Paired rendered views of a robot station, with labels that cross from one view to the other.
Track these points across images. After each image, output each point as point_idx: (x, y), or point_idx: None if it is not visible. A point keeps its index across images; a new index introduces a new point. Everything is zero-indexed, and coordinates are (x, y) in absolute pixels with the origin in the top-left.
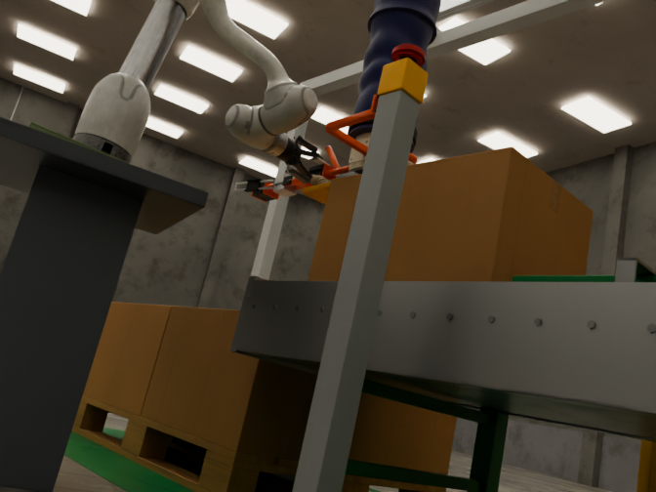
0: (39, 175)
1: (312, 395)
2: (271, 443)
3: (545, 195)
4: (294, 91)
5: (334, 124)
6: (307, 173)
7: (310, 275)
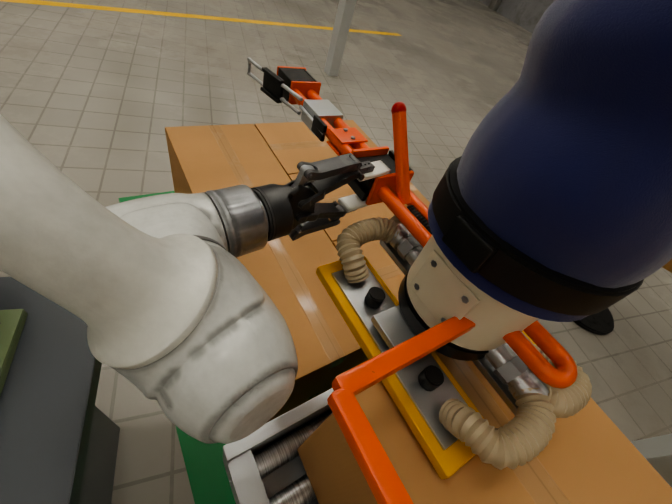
0: None
1: (332, 377)
2: (294, 406)
3: None
4: (175, 422)
5: (347, 440)
6: (332, 216)
7: (307, 446)
